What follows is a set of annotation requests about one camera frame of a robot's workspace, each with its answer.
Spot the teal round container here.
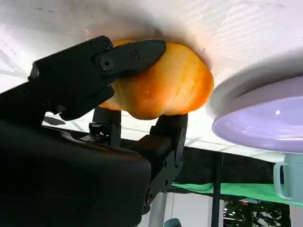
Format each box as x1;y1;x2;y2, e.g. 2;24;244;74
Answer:
164;218;183;227

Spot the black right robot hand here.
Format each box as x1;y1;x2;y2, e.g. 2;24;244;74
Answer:
0;35;189;227

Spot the black metal pole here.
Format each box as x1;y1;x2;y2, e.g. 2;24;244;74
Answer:
212;152;224;227

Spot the black backdrop cloth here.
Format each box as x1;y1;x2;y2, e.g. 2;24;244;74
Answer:
183;146;286;184

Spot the pale green mug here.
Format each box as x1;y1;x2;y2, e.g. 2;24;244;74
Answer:
273;152;303;206

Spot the orange white toy bread roll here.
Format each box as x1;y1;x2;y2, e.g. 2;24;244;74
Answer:
99;39;215;121

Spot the lilac plate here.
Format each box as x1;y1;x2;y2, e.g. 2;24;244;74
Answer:
211;94;303;154

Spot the green cloth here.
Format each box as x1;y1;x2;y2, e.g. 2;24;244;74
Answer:
170;181;303;204

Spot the green leafy plant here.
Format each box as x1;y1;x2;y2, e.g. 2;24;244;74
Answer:
223;200;292;227

